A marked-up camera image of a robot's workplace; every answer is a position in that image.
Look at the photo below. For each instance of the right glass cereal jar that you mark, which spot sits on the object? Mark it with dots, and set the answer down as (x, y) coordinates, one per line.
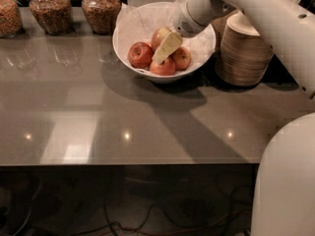
(101, 15)

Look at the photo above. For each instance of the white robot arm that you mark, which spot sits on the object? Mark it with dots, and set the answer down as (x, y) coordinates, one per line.
(284, 197)

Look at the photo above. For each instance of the tall red-green top apple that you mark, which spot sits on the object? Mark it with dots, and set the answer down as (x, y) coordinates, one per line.
(158, 36)

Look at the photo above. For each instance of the middle glass cereal jar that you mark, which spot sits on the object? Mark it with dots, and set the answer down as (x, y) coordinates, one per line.
(54, 16)

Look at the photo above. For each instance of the red front apple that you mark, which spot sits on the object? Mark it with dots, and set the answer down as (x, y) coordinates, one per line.
(166, 68)

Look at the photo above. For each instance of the rear stack of paper bowls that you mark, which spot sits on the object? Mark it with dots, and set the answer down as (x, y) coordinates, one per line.
(219, 26)

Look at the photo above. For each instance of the dark red left apple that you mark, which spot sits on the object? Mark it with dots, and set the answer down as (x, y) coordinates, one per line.
(140, 55)

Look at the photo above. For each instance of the red right apple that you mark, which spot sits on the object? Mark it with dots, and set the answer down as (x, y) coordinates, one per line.
(181, 58)

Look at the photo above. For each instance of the white ceramic bowl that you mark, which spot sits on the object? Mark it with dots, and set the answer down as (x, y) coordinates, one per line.
(146, 42)

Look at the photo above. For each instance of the glass cereal jar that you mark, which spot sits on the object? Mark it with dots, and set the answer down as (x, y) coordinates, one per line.
(101, 15)
(54, 16)
(10, 18)

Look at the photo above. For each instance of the left glass cereal jar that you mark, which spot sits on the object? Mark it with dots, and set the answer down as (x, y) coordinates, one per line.
(10, 18)

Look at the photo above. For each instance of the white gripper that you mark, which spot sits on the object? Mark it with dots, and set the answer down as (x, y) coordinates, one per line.
(184, 21)

